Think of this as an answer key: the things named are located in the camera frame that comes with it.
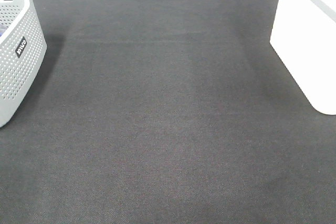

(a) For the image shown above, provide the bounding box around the black table mat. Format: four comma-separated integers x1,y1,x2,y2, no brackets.
1,0,335,223

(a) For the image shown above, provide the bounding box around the white plastic storage box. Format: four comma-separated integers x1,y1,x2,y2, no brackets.
270,0,335,115

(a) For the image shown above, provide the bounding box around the grey perforated laundry basket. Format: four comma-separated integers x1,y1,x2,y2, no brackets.
1,0,47,126

